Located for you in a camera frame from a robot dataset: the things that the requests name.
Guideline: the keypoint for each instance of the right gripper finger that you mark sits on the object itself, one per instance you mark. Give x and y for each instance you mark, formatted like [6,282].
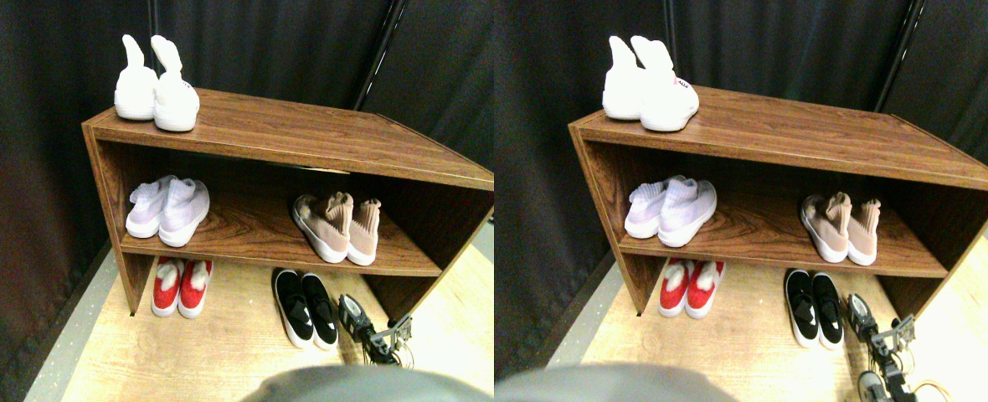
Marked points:
[353,314]
[861,314]

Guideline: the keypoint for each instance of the black shoe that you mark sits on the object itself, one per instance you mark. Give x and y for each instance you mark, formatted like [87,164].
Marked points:
[321,314]
[829,314]
[800,310]
[293,310]

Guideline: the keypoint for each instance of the beige shoe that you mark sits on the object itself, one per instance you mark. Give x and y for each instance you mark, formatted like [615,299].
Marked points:
[322,230]
[862,239]
[825,230]
[364,239]

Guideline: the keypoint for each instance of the brown shoe rack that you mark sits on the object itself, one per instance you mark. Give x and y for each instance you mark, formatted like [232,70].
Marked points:
[795,138]
[310,138]

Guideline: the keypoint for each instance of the lilac shoe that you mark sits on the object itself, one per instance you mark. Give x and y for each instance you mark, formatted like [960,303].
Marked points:
[144,213]
[643,215]
[184,213]
[686,213]

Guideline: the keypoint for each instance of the black curtain stand pole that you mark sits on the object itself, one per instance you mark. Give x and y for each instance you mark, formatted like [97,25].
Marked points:
[381,50]
[670,21]
[899,50]
[154,17]

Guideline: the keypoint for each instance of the white shoe with red mark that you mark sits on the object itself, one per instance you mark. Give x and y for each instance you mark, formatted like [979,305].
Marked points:
[176,105]
[670,105]

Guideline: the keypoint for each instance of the black bracket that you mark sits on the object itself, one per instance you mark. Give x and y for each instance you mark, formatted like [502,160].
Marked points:
[395,330]

